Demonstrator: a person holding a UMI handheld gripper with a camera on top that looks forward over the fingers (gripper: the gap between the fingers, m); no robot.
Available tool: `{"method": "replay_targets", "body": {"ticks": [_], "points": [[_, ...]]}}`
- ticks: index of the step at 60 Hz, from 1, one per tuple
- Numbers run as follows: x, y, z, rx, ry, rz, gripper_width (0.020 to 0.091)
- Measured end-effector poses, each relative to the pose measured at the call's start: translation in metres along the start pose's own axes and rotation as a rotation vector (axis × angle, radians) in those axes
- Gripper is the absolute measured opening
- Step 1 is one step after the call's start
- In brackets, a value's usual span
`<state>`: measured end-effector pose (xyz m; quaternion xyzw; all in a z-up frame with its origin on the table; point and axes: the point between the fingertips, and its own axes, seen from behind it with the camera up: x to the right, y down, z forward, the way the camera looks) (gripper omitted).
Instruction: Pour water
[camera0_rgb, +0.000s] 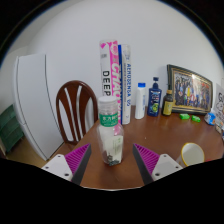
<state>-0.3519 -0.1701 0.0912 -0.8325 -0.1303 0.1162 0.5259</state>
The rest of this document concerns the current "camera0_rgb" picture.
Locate green storage box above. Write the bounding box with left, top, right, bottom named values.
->
left=0, top=104, right=25, bottom=154

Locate dark blue pump bottle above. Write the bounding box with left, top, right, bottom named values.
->
left=147, top=76, right=163, bottom=118

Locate clear water bottle green label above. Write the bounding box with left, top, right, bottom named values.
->
left=96, top=95, right=125, bottom=167

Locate white cup yellow rim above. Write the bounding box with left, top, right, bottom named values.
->
left=175, top=142, right=206, bottom=168

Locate dark wooden chair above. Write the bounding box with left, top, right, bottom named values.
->
left=55, top=79, right=99, bottom=146

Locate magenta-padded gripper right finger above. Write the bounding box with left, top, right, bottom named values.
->
left=132, top=143, right=184, bottom=186

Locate blue and white tissue pack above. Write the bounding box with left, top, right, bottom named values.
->
left=204, top=108, right=218, bottom=126

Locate white bottle blue cap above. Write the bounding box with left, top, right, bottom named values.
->
left=134, top=82, right=147, bottom=120

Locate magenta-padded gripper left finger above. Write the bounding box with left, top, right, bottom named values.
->
left=40, top=143, right=92, bottom=186

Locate amber pump bottle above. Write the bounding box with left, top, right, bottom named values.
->
left=161, top=85, right=175, bottom=117

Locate pink and white tube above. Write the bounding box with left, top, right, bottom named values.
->
left=99, top=39, right=123, bottom=126

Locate framed group photo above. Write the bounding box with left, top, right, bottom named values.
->
left=166, top=64, right=214, bottom=116

